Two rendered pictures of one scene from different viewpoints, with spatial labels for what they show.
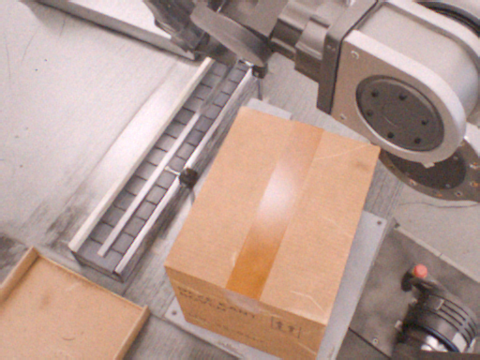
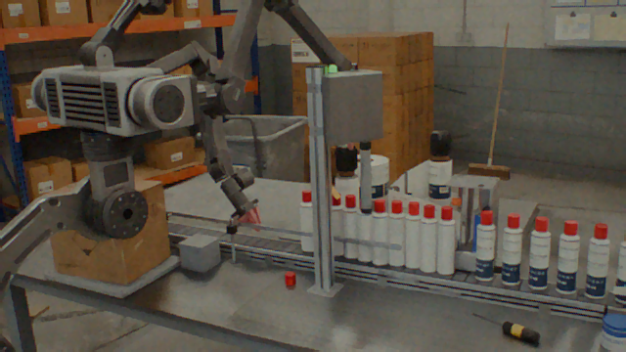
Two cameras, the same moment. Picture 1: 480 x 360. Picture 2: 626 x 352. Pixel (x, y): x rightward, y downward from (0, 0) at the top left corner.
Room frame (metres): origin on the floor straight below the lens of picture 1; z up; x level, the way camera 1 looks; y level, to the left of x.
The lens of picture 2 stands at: (1.16, -1.90, 1.66)
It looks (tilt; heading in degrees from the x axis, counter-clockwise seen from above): 16 degrees down; 92
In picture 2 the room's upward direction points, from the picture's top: 2 degrees counter-clockwise
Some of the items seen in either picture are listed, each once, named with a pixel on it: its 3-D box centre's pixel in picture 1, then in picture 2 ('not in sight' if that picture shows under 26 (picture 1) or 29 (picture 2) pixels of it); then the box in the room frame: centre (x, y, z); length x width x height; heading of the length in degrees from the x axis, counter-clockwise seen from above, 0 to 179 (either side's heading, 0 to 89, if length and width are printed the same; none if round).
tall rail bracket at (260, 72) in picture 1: (250, 79); (236, 239); (0.81, 0.03, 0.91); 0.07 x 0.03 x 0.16; 64
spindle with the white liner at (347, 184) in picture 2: not in sight; (346, 185); (1.19, 0.24, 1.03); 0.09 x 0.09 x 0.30
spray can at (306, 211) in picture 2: not in sight; (308, 220); (1.06, -0.01, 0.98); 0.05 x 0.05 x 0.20
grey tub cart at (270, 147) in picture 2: not in sight; (256, 166); (0.53, 2.68, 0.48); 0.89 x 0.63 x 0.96; 71
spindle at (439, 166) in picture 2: not in sight; (440, 167); (1.56, 0.41, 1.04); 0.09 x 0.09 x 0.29
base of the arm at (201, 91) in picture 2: not in sight; (195, 97); (0.80, -0.37, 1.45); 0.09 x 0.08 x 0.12; 142
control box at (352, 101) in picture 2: not in sight; (348, 106); (1.20, -0.17, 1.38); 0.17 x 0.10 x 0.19; 29
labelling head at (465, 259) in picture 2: not in sight; (470, 223); (1.56, -0.15, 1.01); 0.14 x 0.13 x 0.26; 154
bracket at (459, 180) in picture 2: not in sight; (472, 181); (1.56, -0.15, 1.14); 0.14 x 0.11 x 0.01; 154
